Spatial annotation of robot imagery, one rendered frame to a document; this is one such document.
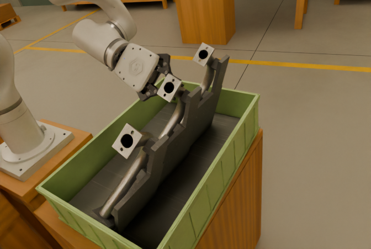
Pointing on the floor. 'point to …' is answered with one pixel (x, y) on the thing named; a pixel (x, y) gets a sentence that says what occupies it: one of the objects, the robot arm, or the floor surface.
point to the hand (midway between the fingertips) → (170, 88)
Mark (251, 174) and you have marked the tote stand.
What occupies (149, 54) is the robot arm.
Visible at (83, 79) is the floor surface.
